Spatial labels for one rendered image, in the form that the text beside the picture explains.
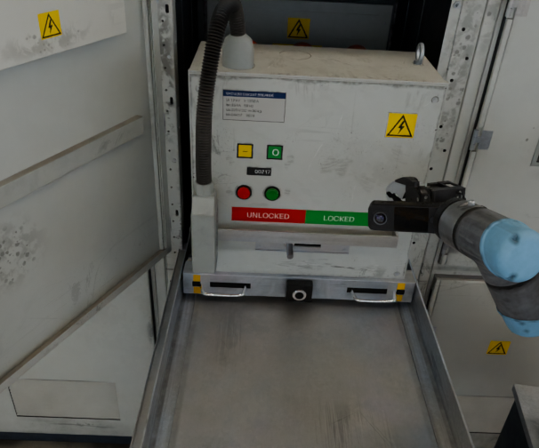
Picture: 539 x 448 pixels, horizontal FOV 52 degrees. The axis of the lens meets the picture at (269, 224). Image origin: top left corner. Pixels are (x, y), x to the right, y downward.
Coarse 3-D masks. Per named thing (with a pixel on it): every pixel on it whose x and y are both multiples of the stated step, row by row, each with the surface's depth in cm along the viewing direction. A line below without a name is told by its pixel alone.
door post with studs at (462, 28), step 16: (464, 0) 114; (480, 0) 114; (448, 16) 116; (464, 16) 116; (480, 16) 116; (448, 32) 118; (464, 32) 117; (448, 48) 120; (464, 48) 119; (448, 64) 121; (464, 64) 121; (448, 80) 123; (464, 80) 123; (448, 96) 125; (448, 112) 127; (448, 128) 129; (448, 144) 131; (432, 160) 134; (432, 176) 136; (416, 240) 146; (416, 256) 149; (416, 272) 152
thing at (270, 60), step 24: (264, 48) 119; (288, 48) 120; (312, 48) 121; (336, 48) 122; (192, 72) 103; (240, 72) 103; (264, 72) 104; (288, 72) 106; (312, 72) 107; (336, 72) 107; (360, 72) 108; (384, 72) 109; (408, 72) 110; (432, 72) 110; (192, 192) 117
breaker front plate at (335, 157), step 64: (192, 128) 109; (256, 128) 109; (320, 128) 109; (384, 128) 109; (256, 192) 117; (320, 192) 117; (384, 192) 117; (256, 256) 126; (320, 256) 126; (384, 256) 126
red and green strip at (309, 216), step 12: (240, 216) 120; (252, 216) 120; (264, 216) 120; (276, 216) 120; (288, 216) 120; (300, 216) 120; (312, 216) 120; (324, 216) 120; (336, 216) 120; (348, 216) 120; (360, 216) 120
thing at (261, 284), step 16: (192, 272) 127; (224, 272) 128; (240, 272) 128; (192, 288) 129; (224, 288) 129; (240, 288) 129; (256, 288) 129; (272, 288) 129; (320, 288) 129; (336, 288) 129; (352, 288) 129; (368, 288) 129; (384, 288) 129
